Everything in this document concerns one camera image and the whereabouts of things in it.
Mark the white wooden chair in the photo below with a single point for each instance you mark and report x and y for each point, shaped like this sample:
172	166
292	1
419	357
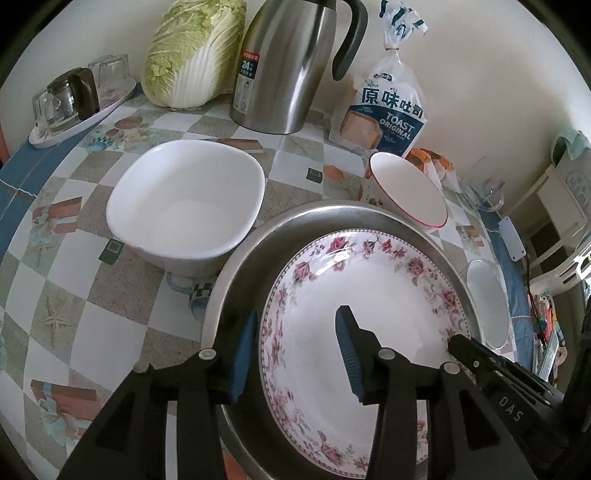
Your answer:
549	184

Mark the smartphone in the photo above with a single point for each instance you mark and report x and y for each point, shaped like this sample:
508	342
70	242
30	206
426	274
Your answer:
547	355

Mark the round white bowl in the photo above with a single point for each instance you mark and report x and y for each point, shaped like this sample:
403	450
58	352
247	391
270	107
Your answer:
487	304

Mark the pile of colourful toys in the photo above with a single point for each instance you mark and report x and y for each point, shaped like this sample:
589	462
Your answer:
549	314

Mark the bagged toast bread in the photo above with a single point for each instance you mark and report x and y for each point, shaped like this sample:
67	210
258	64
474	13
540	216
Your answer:
392	120

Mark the teal cloth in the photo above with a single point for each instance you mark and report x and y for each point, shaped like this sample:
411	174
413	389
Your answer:
575	141

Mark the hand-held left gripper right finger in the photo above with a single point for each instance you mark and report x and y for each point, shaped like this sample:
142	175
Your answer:
348	355

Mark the stainless steel thermos jug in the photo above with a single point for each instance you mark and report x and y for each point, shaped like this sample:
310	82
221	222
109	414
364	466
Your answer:
281	69

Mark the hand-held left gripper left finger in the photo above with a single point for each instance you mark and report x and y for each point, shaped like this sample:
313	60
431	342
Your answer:
242	360

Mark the white printed board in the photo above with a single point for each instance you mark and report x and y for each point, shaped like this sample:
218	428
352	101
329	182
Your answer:
579	180

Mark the white tray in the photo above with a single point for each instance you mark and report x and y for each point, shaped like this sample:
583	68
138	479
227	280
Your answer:
60	134

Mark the clear glass tumbler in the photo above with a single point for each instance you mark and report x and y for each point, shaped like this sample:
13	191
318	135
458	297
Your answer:
111	74
44	108

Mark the white power strip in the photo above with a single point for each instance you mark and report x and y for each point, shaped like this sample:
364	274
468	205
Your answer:
511	240

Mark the floral round plate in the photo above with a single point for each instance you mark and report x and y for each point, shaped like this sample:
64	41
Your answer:
392	304

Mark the napa cabbage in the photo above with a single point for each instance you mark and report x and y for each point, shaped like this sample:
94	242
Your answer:
194	55

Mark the glass mug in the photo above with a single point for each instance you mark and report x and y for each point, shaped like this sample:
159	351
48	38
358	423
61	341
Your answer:
489	198

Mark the strawberry print bowl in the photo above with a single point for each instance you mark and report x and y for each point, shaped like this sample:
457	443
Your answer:
406	189

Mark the small white bowl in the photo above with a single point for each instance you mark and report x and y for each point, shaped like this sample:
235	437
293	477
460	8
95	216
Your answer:
184	207

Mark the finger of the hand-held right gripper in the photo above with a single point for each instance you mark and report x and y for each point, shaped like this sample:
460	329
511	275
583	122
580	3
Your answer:
475	355

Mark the clear snack packet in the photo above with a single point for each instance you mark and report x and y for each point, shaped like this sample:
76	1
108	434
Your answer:
445	173

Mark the white plastic chair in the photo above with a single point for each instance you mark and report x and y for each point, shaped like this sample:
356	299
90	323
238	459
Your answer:
568	272

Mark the stainless steel basin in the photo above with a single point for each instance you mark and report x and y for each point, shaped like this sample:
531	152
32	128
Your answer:
258	247

